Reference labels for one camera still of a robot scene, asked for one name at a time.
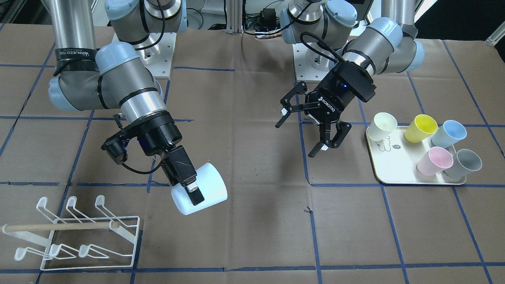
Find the yellow plastic cup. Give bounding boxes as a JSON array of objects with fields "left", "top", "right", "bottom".
[{"left": 404, "top": 114, "right": 438, "bottom": 143}]

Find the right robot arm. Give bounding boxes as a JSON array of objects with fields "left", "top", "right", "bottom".
[{"left": 45, "top": 0, "right": 204, "bottom": 206}]

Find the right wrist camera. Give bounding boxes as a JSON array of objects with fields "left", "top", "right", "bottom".
[{"left": 101, "top": 136, "right": 129, "bottom": 165}]

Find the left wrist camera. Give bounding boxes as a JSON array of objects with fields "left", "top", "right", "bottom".
[{"left": 330, "top": 61, "right": 376, "bottom": 103}]

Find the pale green plastic cup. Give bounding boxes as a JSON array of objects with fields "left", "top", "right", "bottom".
[{"left": 367, "top": 112, "right": 398, "bottom": 142}]

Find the pink plastic cup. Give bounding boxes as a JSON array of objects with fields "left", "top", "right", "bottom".
[{"left": 416, "top": 147, "right": 453, "bottom": 176}]

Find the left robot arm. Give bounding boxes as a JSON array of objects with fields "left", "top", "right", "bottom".
[{"left": 276, "top": 0, "right": 425, "bottom": 157}]

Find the aluminium frame post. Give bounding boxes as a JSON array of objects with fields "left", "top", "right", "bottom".
[{"left": 224, "top": 0, "right": 245, "bottom": 35}]

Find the grey plastic cup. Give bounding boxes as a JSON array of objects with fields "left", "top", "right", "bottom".
[{"left": 444, "top": 149, "right": 482, "bottom": 179}]

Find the white wire cup rack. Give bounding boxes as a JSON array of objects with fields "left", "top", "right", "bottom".
[{"left": 2, "top": 195, "right": 140, "bottom": 271}]

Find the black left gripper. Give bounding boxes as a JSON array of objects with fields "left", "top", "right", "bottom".
[{"left": 275, "top": 61, "right": 376, "bottom": 158}]

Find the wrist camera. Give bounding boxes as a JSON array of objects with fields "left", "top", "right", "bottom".
[
  {"left": 101, "top": 136, "right": 129, "bottom": 165},
  {"left": 330, "top": 61, "right": 376, "bottom": 103}
]

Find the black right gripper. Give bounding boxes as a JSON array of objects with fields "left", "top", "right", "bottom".
[{"left": 126, "top": 111, "right": 204, "bottom": 206}]

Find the cream serving tray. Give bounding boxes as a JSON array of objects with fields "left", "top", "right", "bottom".
[{"left": 365, "top": 126, "right": 466, "bottom": 186}]

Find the light blue plastic cup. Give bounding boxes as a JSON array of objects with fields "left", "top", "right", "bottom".
[{"left": 171, "top": 163, "right": 228, "bottom": 215}]

